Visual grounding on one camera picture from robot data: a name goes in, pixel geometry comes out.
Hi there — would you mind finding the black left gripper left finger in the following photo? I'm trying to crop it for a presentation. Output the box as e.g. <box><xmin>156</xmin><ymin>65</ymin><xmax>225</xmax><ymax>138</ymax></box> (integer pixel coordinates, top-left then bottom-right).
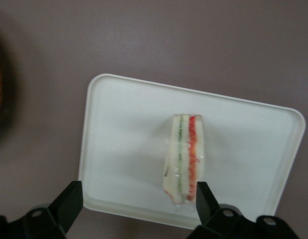
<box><xmin>0</xmin><ymin>181</ymin><xmax>84</xmax><ymax>239</ymax></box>

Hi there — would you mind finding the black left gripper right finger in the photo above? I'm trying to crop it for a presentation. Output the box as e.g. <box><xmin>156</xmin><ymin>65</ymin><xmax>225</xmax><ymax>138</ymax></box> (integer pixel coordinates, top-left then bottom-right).
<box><xmin>186</xmin><ymin>182</ymin><xmax>292</xmax><ymax>239</ymax></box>

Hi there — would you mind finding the triangular sandwich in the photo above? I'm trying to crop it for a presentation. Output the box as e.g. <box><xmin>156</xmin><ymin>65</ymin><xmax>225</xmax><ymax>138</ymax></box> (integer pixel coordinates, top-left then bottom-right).
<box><xmin>160</xmin><ymin>113</ymin><xmax>207</xmax><ymax>207</ymax></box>

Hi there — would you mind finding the cream plastic serving tray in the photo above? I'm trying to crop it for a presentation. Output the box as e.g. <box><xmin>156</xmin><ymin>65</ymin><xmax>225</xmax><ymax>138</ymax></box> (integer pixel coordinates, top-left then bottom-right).
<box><xmin>79</xmin><ymin>73</ymin><xmax>307</xmax><ymax>230</ymax></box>

